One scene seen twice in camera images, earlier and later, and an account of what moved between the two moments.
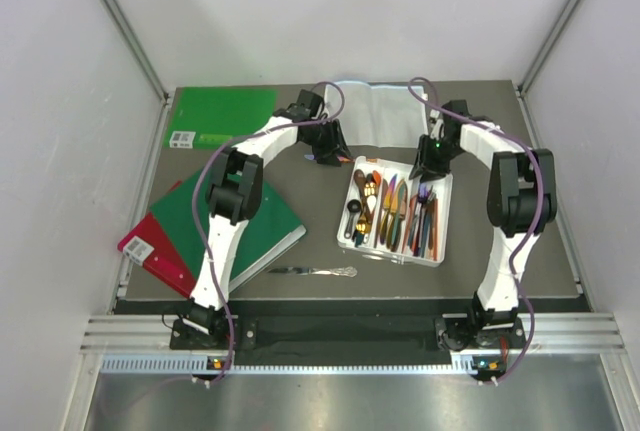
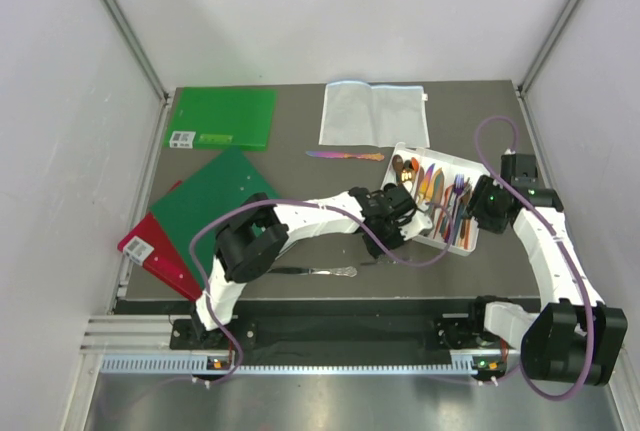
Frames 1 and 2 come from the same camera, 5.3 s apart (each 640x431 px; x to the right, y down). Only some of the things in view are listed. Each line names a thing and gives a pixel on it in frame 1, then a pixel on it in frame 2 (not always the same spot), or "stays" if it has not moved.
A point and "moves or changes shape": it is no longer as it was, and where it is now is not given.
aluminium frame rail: [125, 27] stays
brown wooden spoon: [360, 181] to [397, 163]
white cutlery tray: [388, 216] moves or changes shape
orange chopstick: [435, 228] to [467, 234]
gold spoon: [369, 188] to [406, 175]
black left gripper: [333, 144] to [399, 236]
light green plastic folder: [211, 117] stays
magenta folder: [149, 246] stays
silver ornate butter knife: [337, 271] stays
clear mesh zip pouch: [378, 116] stays
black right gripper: [426, 167] to [487, 222]
